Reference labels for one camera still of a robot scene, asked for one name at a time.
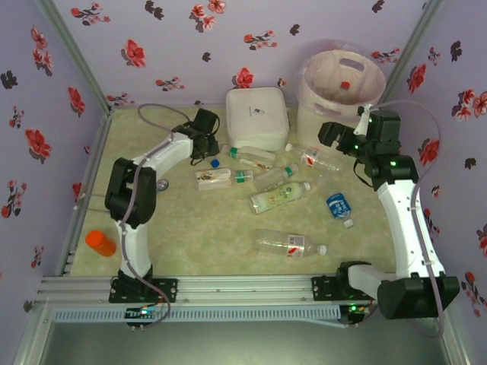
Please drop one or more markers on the clear bottle green neck band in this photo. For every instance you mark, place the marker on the clear bottle green neck band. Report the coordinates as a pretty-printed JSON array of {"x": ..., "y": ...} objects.
[{"x": 247, "y": 153}]

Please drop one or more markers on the clear bottle green cap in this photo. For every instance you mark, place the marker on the clear bottle green cap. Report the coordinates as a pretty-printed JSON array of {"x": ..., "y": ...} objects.
[{"x": 274, "y": 176}]

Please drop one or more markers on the green label white cap bottle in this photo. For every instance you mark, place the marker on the green label white cap bottle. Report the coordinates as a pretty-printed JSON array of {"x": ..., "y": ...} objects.
[{"x": 277, "y": 197}]

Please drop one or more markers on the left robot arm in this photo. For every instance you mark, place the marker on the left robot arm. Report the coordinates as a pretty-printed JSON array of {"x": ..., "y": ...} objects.
[{"x": 131, "y": 190}]

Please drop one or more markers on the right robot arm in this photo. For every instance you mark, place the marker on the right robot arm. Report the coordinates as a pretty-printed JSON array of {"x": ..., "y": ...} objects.
[{"x": 399, "y": 213}]

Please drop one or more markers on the white plastic waste bin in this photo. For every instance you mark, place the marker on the white plastic waste bin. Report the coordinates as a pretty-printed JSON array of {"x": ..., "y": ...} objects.
[{"x": 323, "y": 125}]

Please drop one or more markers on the pink plastic bin liner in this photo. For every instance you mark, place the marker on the pink plastic bin liner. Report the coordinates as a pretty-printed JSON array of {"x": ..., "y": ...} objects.
[{"x": 304, "y": 76}]

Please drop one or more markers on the white lidded plastic box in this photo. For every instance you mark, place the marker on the white lidded plastic box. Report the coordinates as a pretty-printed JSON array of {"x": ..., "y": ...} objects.
[{"x": 255, "y": 114}]

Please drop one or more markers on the blue label white cap bottle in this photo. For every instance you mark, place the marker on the blue label white cap bottle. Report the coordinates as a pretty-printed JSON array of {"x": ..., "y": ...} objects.
[{"x": 338, "y": 205}]

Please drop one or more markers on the large clear red label bottle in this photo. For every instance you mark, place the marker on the large clear red label bottle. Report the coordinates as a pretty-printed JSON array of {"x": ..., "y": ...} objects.
[{"x": 281, "y": 245}]

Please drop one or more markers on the solid orange plastic bottle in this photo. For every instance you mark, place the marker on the solid orange plastic bottle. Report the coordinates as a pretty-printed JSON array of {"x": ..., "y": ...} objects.
[{"x": 99, "y": 243}]

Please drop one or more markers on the left controller circuit board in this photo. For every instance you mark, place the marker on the left controller circuit board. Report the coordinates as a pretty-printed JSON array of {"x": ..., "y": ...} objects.
[{"x": 142, "y": 312}]

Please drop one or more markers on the controller circuit board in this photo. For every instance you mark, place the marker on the controller circuit board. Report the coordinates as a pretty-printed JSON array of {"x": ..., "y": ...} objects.
[
  {"x": 142, "y": 312},
  {"x": 354, "y": 308}
]

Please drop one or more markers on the right controller circuit board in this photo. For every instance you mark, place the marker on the right controller circuit board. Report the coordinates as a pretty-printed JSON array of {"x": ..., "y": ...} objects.
[{"x": 354, "y": 308}]

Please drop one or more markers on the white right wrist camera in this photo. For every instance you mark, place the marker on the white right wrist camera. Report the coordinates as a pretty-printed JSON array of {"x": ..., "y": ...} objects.
[{"x": 363, "y": 119}]

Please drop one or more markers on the aluminium rear rail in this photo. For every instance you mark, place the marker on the aluminium rear rail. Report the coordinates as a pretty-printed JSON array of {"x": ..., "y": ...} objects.
[{"x": 171, "y": 106}]

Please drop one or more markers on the aluminium corner post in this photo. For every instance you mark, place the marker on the aluminium corner post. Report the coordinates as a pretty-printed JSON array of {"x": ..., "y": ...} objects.
[
  {"x": 76, "y": 53},
  {"x": 411, "y": 49}
]

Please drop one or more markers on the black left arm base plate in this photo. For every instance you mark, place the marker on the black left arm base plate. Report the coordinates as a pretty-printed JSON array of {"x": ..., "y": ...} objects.
[{"x": 167, "y": 289}]

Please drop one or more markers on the aluminium front rail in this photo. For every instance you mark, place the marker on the aluminium front rail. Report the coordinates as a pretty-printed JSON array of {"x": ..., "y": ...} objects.
[{"x": 243, "y": 289}]

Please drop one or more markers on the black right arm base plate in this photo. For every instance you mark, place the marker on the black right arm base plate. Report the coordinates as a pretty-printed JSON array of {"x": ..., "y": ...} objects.
[{"x": 323, "y": 287}]

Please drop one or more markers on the aluminium frame strut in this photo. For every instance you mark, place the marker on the aluminium frame strut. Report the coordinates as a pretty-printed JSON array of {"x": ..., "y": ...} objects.
[
  {"x": 454, "y": 338},
  {"x": 32, "y": 334}
]

